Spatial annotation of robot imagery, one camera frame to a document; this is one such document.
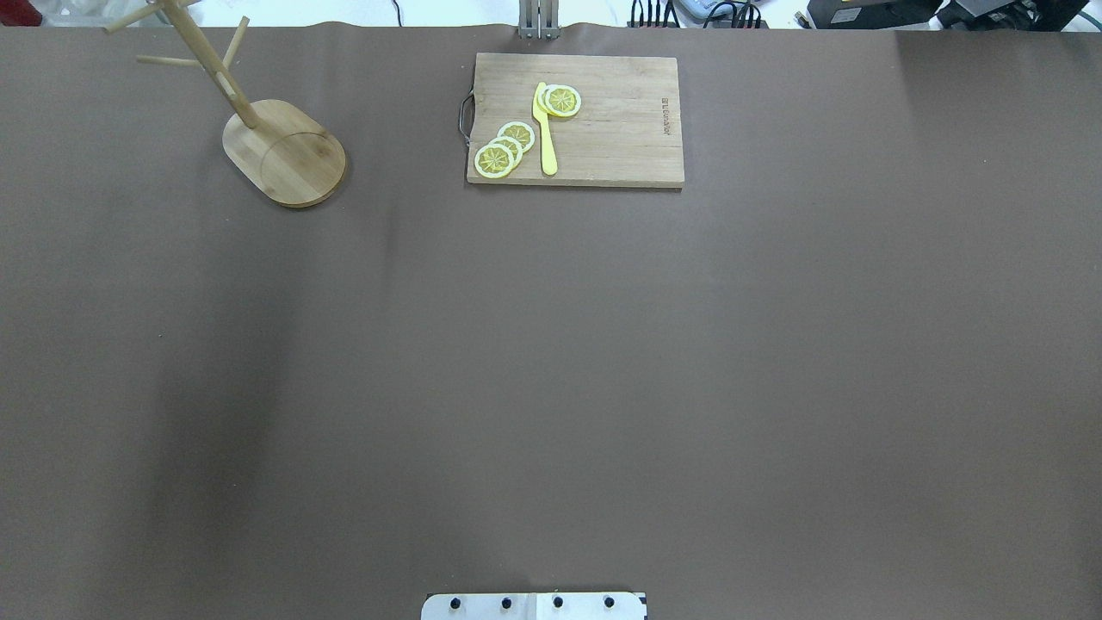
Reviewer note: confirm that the wooden cup storage rack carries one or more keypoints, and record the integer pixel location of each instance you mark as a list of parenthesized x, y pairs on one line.
[(295, 161)]

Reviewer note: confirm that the yellow plastic knife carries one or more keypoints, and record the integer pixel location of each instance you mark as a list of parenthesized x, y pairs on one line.
[(549, 162)]

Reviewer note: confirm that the lemon slice far end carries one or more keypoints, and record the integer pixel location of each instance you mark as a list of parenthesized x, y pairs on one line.
[(494, 160)]

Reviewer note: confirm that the lemon slice middle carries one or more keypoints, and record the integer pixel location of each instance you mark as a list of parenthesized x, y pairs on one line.
[(513, 147)]

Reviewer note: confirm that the lemon slice near knife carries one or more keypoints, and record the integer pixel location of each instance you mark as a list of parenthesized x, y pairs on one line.
[(519, 131)]

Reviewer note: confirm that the bamboo cutting board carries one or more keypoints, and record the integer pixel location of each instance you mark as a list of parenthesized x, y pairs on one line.
[(627, 134)]

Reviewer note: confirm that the lemon slice top pair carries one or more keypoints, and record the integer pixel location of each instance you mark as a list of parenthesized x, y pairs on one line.
[(561, 100)]

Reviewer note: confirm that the lemon slice under pair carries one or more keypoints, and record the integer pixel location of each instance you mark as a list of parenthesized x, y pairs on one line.
[(539, 102)]

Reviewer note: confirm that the aluminium frame post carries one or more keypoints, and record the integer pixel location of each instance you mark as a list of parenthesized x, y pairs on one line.
[(539, 19)]

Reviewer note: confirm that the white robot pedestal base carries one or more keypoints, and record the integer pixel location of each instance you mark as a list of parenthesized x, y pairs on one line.
[(536, 605)]

